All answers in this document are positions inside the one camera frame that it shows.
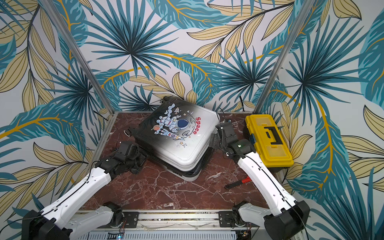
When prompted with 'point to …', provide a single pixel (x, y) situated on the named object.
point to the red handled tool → (247, 180)
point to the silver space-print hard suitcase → (176, 136)
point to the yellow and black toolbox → (262, 132)
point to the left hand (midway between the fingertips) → (148, 160)
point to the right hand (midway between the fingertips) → (219, 139)
